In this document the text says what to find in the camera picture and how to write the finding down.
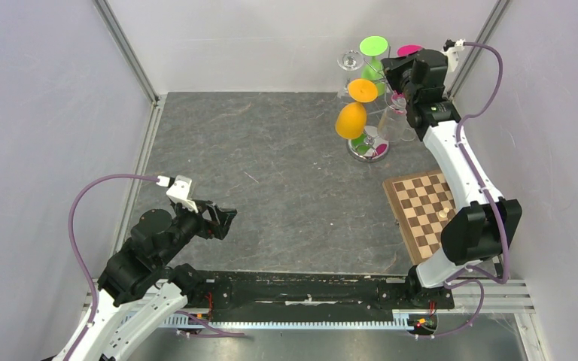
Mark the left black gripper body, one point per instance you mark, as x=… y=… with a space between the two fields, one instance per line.
x=196 y=221

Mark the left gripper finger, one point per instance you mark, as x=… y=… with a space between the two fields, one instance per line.
x=219 y=228
x=216 y=212

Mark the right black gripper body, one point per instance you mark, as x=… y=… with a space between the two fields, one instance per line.
x=400 y=76

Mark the green wine glass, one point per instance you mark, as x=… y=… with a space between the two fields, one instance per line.
x=372 y=48

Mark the clear wine glass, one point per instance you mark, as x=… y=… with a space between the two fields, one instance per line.
x=351 y=62

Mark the chrome wine glass rack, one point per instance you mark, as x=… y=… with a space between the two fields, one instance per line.
x=369 y=147

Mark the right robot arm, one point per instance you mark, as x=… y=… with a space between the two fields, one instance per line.
x=486 y=221

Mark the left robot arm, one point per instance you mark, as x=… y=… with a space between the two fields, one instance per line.
x=138 y=290

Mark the pink wine glass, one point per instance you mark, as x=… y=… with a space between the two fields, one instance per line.
x=408 y=50

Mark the orange wine glass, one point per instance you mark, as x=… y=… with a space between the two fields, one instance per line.
x=352 y=118

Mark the clear glass near front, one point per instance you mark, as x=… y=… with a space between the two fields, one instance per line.
x=393 y=121

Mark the wooden chessboard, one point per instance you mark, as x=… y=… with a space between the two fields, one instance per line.
x=415 y=200

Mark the white chess piece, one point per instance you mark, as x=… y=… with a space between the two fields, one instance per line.
x=444 y=213

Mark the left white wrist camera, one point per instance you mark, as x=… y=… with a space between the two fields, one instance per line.
x=178 y=190

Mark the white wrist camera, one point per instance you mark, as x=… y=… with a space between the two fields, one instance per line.
x=451 y=46
x=178 y=190

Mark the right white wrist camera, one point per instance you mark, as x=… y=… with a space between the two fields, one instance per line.
x=451 y=46

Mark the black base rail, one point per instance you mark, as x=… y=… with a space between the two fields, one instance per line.
x=310 y=297

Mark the white slotted cable duct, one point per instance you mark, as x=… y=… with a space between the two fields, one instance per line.
x=399 y=322

